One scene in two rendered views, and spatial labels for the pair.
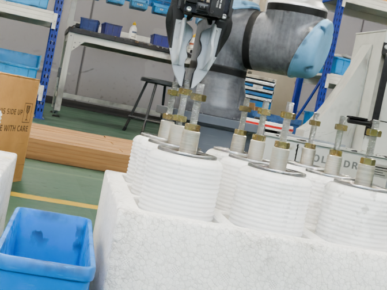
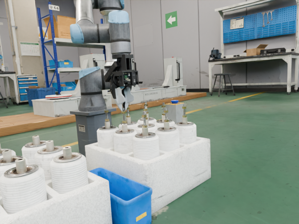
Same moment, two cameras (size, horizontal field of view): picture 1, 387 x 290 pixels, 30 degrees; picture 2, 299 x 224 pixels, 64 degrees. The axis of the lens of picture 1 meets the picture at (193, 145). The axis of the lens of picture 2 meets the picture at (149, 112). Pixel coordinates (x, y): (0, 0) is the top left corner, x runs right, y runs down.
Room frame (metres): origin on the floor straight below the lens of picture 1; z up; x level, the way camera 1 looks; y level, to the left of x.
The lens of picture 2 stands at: (0.19, 0.46, 0.46)
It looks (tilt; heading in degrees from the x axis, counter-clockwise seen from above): 8 degrees down; 326
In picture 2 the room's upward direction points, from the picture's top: 3 degrees counter-clockwise
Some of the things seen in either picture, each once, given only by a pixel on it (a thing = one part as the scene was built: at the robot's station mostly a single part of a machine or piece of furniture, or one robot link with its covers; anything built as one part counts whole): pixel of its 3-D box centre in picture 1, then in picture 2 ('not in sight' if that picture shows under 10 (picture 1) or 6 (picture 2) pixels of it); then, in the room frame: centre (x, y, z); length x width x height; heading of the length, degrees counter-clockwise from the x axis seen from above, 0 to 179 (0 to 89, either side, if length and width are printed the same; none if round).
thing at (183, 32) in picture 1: (180, 50); (121, 99); (1.00, 0.04, 0.38); 0.06 x 0.03 x 0.09; 5
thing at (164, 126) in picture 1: (166, 130); (107, 125); (1.13, 0.05, 0.26); 0.02 x 0.02 x 0.03
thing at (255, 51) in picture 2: not in sight; (255, 51); (3.10, -4.26, 0.87); 0.40 x 0.30 x 0.23; 0
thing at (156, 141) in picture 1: (174, 145); (124, 131); (1.02, 0.03, 0.25); 0.08 x 0.08 x 0.01
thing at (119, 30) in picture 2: not in sight; (119, 27); (1.00, 0.02, 0.65); 0.09 x 0.08 x 0.11; 158
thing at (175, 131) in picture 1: (176, 136); (124, 128); (1.02, 0.03, 0.26); 0.02 x 0.02 x 0.03
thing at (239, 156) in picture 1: (254, 160); (146, 126); (1.04, -0.09, 0.25); 0.08 x 0.08 x 0.01
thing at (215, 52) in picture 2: not in sight; (215, 54); (3.67, -3.70, 0.87); 0.41 x 0.17 x 0.25; 104
